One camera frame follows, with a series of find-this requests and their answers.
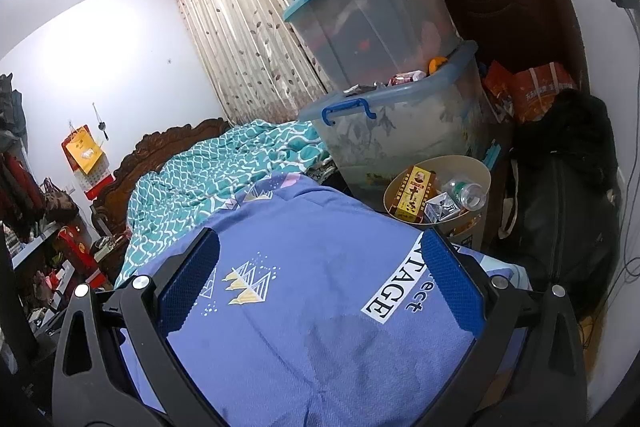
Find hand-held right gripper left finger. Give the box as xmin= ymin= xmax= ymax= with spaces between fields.
xmin=51 ymin=227 xmax=226 ymax=427

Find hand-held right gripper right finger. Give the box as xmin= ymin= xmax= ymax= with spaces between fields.
xmin=419 ymin=229 xmax=587 ymax=427

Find beige trash bin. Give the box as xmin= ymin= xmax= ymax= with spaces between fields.
xmin=382 ymin=155 xmax=493 ymax=254

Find grey white small carton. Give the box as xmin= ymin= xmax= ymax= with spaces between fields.
xmin=424 ymin=193 xmax=464 ymax=224

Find clear plastic bottle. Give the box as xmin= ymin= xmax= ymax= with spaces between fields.
xmin=442 ymin=177 xmax=489 ymax=210

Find yellow red cardboard box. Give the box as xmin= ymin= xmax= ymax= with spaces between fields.
xmin=387 ymin=165 xmax=439 ymax=223

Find red gift box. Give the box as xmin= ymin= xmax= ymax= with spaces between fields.
xmin=54 ymin=226 xmax=102 ymax=280

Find teal patterned quilt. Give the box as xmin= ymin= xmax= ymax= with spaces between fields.
xmin=115 ymin=119 xmax=334 ymax=288

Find black duffel bag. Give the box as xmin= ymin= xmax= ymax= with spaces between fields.
xmin=492 ymin=151 xmax=624 ymax=324

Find blue printed bed sheet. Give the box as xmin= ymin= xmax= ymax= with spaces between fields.
xmin=115 ymin=172 xmax=532 ymax=427

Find cluttered metal shelf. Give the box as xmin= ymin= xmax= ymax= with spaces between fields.
xmin=0 ymin=207 xmax=117 ymax=325

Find carved wooden headboard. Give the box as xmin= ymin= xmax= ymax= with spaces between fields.
xmin=90 ymin=117 xmax=231 ymax=279

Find brown handbag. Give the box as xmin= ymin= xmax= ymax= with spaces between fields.
xmin=42 ymin=178 xmax=79 ymax=224

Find orange red gift bag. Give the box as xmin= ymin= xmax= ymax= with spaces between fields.
xmin=512 ymin=62 xmax=579 ymax=124
xmin=482 ymin=59 xmax=517 ymax=124

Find red white packet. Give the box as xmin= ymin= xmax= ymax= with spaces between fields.
xmin=389 ymin=71 xmax=429 ymax=88

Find dark hanging clothes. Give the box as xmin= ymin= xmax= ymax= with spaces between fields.
xmin=0 ymin=73 xmax=27 ymax=138

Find beige leaf-print curtain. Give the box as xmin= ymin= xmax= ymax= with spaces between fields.
xmin=167 ymin=0 xmax=342 ymax=126

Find teal-lidded clear storage box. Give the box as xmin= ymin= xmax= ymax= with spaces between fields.
xmin=282 ymin=0 xmax=462 ymax=91

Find clear storage box blue handle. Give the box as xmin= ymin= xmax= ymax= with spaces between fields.
xmin=297 ymin=41 xmax=502 ymax=208

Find yellow red wall calendar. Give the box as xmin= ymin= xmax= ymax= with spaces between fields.
xmin=61 ymin=124 xmax=114 ymax=200

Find hanging wall ornament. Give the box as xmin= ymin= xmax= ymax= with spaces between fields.
xmin=91 ymin=103 xmax=109 ymax=141

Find white charging cable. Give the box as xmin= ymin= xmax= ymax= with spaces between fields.
xmin=619 ymin=7 xmax=640 ymax=290

